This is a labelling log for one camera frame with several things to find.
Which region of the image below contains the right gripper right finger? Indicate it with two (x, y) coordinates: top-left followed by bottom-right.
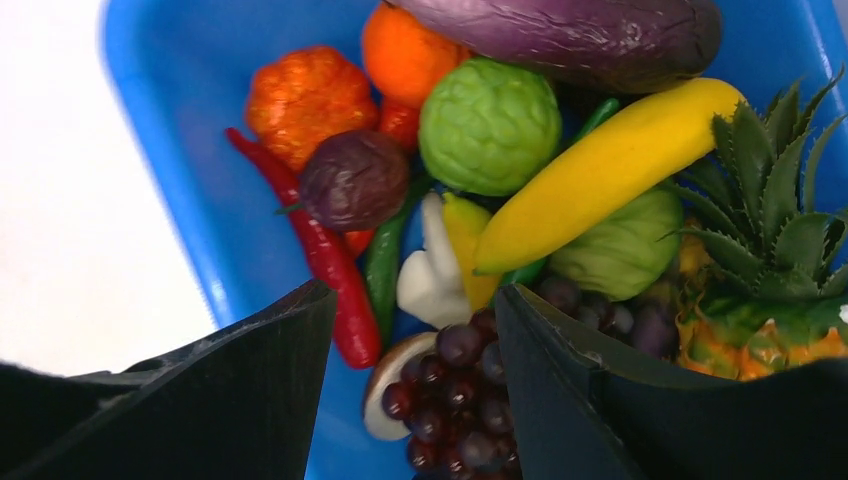
(496, 285), (847, 479)

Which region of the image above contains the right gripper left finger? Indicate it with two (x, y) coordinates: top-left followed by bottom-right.
(1, 281), (336, 479)

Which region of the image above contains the toy purple grape bunch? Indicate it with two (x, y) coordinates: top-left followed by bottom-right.
(363, 274), (679, 479)

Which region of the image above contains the toy red chili pepper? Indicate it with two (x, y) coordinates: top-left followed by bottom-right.
(225, 128), (382, 369)

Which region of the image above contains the toy brown mushroom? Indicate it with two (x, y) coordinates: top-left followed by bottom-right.
(362, 331), (439, 443)

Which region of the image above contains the toy light green cabbage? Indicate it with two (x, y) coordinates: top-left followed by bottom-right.
(548, 189), (684, 302)

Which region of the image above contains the toy green chili pepper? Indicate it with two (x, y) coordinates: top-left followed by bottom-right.
(364, 174), (433, 349)

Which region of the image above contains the toy white garlic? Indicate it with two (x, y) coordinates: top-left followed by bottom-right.
(396, 192), (472, 329)

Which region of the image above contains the toy yellow starfruit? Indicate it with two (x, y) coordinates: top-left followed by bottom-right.
(442, 192), (503, 311)

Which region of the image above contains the toy pineapple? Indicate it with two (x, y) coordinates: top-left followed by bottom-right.
(665, 85), (847, 381)

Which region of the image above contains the toy yellow banana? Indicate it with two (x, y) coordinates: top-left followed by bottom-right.
(473, 78), (746, 274)

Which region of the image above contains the toy dark passion fruit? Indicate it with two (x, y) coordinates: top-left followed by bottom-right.
(266, 130), (411, 232)

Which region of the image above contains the toy green custard apple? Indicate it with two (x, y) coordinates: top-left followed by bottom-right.
(419, 57), (562, 197)

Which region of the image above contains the toy orange pumpkin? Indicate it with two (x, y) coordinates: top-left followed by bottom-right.
(245, 46), (379, 173)

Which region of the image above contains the blue plastic bin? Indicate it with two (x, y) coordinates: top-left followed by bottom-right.
(97, 0), (848, 480)

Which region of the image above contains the toy purple eggplant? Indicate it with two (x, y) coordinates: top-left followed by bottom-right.
(396, 0), (723, 95)

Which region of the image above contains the toy orange tangerine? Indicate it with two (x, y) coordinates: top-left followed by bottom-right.
(361, 1), (471, 109)

